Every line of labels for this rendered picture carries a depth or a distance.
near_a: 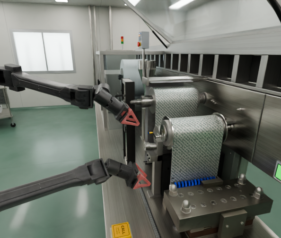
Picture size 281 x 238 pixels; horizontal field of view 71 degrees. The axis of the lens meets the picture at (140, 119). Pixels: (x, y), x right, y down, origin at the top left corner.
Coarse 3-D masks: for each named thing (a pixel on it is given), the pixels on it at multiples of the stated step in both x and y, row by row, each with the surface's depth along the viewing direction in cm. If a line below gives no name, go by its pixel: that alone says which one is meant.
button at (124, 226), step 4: (116, 224) 80; (120, 224) 80; (124, 224) 80; (128, 224) 80; (112, 228) 78; (116, 228) 78; (120, 228) 78; (124, 228) 78; (128, 228) 78; (112, 232) 76; (116, 232) 76; (120, 232) 76; (124, 232) 76; (128, 232) 76; (116, 236) 74; (120, 236) 74; (124, 236) 74; (128, 236) 74
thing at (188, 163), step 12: (204, 144) 86; (216, 144) 87; (180, 156) 85; (192, 156) 86; (204, 156) 88; (216, 156) 89; (180, 168) 87; (192, 168) 88; (204, 168) 90; (216, 168) 91; (180, 180) 89
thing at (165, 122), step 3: (219, 117) 89; (162, 120) 88; (165, 120) 85; (162, 123) 88; (165, 123) 84; (168, 123) 83; (222, 123) 87; (168, 126) 82; (168, 129) 81; (168, 132) 81; (168, 135) 81; (171, 135) 81; (168, 138) 82; (171, 138) 81; (168, 141) 82; (165, 144) 86; (168, 144) 83
